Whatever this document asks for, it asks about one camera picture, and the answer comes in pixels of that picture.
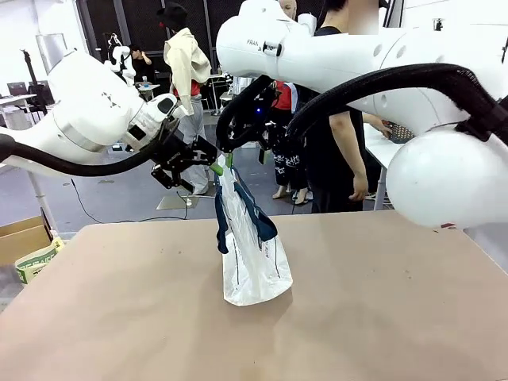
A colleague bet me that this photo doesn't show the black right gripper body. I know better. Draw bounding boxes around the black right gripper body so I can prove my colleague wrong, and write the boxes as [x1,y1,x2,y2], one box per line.
[233,85,281,140]

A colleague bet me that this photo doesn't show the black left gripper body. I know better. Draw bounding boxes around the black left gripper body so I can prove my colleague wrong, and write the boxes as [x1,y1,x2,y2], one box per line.
[152,118,195,171]

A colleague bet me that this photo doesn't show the translucent shopping bag navy handles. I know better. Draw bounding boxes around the translucent shopping bag navy handles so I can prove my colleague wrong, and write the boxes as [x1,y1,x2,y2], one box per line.
[214,164,294,306]

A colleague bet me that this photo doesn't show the person's right forearm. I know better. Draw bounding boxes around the person's right forearm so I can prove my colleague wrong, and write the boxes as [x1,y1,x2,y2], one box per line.
[328,110,368,179]

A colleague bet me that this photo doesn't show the person's right hand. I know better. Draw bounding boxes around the person's right hand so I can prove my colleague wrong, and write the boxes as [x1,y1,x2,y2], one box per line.
[348,173,370,202]

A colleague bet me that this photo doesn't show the person's left hand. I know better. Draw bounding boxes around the person's left hand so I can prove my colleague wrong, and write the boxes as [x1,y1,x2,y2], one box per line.
[372,118,394,139]

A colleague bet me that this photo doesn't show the metal floor plate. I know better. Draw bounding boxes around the metal floor plate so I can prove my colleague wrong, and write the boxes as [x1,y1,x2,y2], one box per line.
[156,193,199,210]

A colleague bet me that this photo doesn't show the bystander in red shirt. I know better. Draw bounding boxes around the bystander in red shirt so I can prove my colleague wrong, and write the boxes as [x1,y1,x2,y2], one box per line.
[271,79,310,206]

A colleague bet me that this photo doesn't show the person in black t-shirt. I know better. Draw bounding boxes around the person in black t-shirt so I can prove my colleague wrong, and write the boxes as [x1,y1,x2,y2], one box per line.
[307,0,394,215]

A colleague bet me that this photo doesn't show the bystander in black clothes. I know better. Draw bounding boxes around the bystander in black clothes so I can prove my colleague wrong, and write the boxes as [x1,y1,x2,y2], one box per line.
[129,44,156,87]

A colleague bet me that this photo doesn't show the mannequin with cream jacket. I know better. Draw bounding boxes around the mannequin with cream jacket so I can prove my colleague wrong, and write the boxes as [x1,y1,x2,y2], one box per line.
[156,2,212,195]

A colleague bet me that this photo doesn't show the bald mannequin head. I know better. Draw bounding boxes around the bald mannequin head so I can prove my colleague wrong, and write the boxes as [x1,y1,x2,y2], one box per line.
[279,0,299,21]

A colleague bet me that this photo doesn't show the white side table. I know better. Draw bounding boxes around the white side table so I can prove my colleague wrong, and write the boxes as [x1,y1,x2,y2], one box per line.
[363,122,402,211]

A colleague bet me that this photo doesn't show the white desk with round leg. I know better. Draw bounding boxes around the white desk with round leg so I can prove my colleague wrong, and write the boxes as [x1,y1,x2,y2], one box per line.
[0,158,59,235]

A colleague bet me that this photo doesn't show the green and white paper sack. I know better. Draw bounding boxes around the green and white paper sack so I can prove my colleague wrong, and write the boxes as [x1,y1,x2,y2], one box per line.
[14,237,65,285]

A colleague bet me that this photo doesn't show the black tripod stand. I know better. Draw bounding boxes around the black tripod stand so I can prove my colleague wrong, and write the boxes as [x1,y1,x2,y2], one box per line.
[19,49,51,116]

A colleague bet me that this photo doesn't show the grey framed panel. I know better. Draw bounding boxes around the grey framed panel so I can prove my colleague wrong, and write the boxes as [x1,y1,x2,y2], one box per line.
[35,33,68,76]

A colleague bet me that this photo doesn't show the cardboard box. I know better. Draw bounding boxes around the cardboard box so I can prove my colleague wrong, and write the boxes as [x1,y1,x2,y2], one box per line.
[0,216,53,267]

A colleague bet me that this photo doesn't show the black left arm cable sleeve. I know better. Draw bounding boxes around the black left arm cable sleeve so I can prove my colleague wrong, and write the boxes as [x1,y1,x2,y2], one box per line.
[0,133,179,178]

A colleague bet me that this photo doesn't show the black arm cable sleeve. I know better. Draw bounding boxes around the black arm cable sleeve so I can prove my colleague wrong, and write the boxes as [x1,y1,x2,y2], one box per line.
[216,63,508,154]
[0,133,179,178]

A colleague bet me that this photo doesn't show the black right arm cable sleeve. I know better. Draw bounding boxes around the black right arm cable sleeve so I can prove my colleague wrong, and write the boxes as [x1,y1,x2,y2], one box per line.
[216,63,508,154]

